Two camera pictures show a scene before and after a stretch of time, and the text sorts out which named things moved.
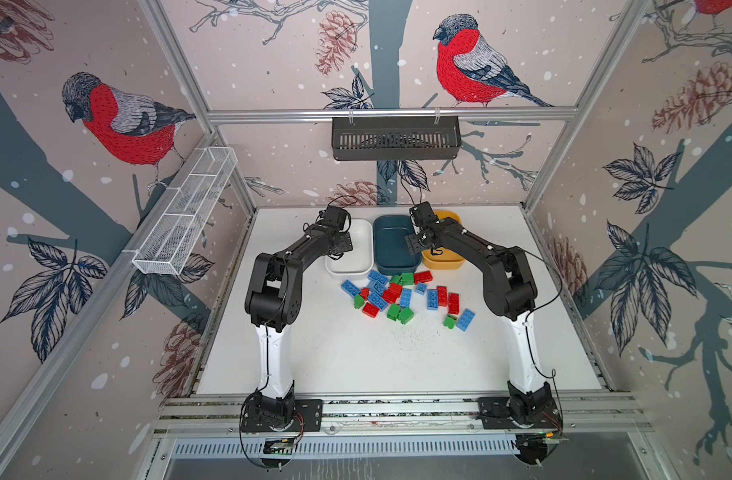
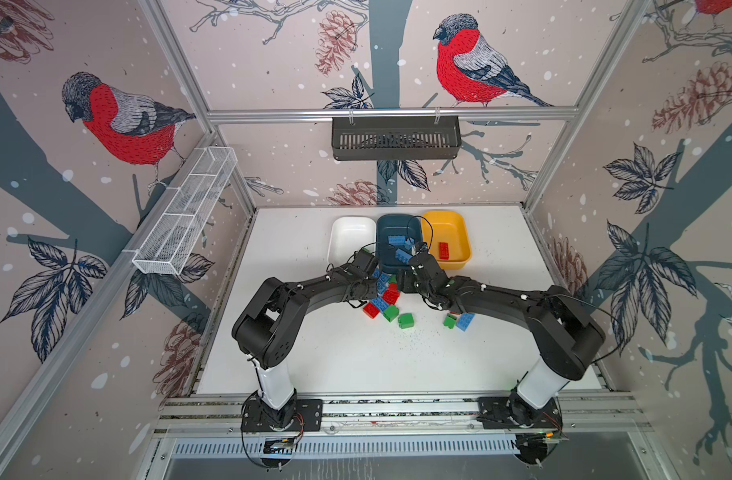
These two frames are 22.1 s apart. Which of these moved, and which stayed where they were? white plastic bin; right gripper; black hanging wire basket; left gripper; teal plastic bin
Moved: left gripper; right gripper
Stayed: teal plastic bin; white plastic bin; black hanging wire basket
